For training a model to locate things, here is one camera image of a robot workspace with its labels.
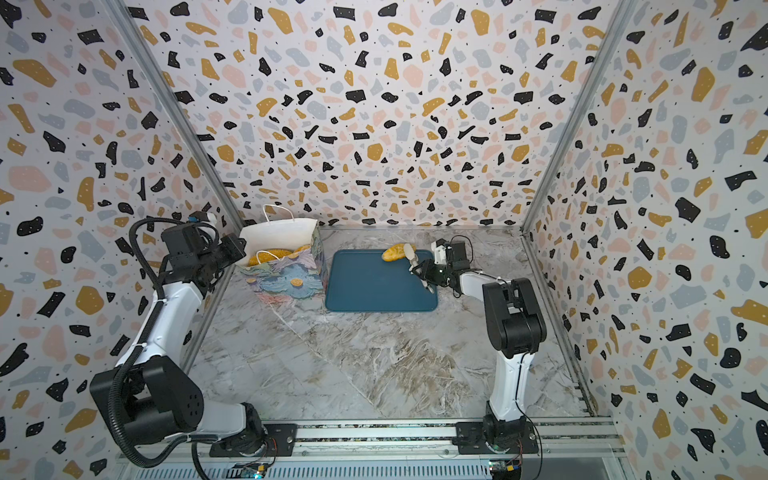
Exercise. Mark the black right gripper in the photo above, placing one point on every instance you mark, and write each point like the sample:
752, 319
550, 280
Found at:
427, 270

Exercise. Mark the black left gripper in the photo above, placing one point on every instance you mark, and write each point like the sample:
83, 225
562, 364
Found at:
235, 249

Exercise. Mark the smooth oval bread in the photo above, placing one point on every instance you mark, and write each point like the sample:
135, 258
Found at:
393, 253

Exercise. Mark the large sesame oval loaf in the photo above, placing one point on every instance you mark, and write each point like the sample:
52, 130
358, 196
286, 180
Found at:
265, 256

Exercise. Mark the floral paper bag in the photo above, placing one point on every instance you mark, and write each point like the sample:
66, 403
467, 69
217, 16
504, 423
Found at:
302, 275

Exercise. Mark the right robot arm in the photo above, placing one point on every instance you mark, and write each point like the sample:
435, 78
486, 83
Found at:
515, 328

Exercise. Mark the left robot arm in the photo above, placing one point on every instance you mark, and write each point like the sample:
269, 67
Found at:
149, 403

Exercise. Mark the teal plastic tray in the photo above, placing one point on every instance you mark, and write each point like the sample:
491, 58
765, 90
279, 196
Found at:
360, 281

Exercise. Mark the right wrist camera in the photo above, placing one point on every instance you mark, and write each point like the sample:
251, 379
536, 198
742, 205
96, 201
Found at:
439, 249

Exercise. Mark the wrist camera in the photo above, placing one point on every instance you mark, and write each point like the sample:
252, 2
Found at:
201, 216
439, 249

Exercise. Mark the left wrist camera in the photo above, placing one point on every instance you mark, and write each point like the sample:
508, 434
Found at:
201, 216

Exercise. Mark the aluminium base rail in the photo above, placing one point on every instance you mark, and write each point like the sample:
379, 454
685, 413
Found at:
550, 448

